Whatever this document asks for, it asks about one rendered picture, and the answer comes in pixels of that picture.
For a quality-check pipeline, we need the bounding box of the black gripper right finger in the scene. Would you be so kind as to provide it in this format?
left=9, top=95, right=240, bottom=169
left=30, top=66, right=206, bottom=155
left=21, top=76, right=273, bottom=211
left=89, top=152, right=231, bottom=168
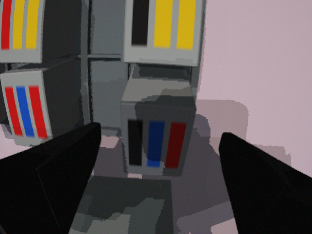
left=219, top=133, right=312, bottom=234

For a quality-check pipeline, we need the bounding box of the grey panel with black and yellow stripes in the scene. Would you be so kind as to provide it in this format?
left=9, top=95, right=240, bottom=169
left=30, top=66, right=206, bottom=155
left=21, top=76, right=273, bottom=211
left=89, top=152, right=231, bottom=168
left=124, top=0, right=204, bottom=68

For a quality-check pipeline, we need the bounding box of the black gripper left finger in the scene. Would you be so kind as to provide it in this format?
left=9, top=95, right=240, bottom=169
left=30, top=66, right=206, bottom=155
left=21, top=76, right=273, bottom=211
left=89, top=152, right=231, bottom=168
left=0, top=121, right=101, bottom=234

